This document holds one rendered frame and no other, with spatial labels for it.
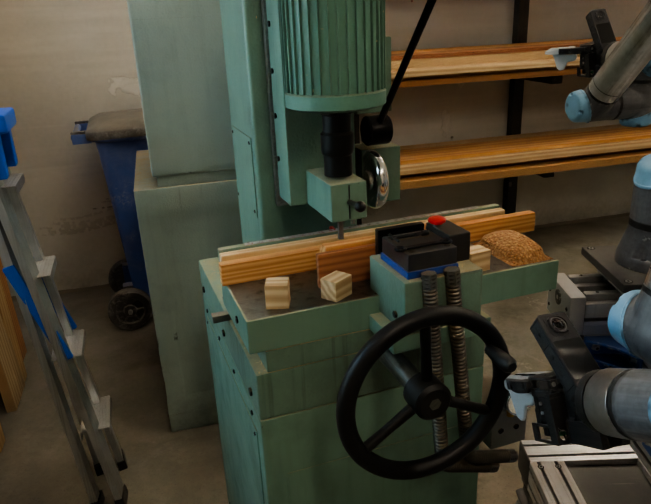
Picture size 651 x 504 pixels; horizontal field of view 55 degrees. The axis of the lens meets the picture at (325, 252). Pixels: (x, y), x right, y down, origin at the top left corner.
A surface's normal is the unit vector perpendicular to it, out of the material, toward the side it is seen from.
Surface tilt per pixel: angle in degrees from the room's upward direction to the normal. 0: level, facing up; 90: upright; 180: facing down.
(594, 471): 0
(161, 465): 0
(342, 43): 90
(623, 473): 0
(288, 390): 90
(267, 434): 90
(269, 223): 90
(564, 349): 30
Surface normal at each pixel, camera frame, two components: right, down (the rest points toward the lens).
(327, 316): 0.34, 0.32
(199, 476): -0.04, -0.93
